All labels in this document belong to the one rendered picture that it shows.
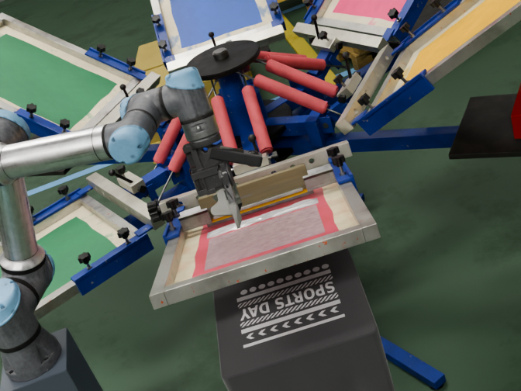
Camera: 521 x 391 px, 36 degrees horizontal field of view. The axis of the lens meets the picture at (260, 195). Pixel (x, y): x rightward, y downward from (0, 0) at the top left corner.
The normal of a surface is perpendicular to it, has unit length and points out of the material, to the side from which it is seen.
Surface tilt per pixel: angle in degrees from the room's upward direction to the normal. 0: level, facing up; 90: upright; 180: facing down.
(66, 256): 0
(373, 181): 0
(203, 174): 73
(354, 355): 94
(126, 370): 0
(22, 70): 32
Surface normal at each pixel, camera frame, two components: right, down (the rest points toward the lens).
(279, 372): 0.12, 0.51
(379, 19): -0.66, -0.41
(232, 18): -0.19, -0.43
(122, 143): -0.15, 0.56
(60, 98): 0.22, -0.69
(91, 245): -0.29, -0.81
